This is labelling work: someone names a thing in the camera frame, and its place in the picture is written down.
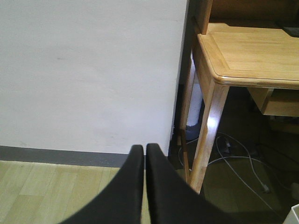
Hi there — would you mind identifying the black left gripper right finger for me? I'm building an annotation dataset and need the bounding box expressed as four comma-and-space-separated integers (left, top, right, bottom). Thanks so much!
146, 143, 236, 224

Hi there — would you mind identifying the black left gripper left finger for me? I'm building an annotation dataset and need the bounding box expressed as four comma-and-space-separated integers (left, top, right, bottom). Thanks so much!
61, 145, 144, 224

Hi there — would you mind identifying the white faceted trash bin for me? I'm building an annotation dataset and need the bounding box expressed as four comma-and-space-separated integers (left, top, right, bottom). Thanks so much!
283, 204, 299, 224

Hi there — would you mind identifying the wooden desk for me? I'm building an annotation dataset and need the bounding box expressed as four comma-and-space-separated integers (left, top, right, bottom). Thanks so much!
185, 0, 299, 192

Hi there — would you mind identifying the black computer monitor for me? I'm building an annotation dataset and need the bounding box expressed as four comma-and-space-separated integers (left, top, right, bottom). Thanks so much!
283, 27, 299, 38

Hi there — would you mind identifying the white cable on floor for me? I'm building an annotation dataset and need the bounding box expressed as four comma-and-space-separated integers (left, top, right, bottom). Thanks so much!
178, 133, 299, 210

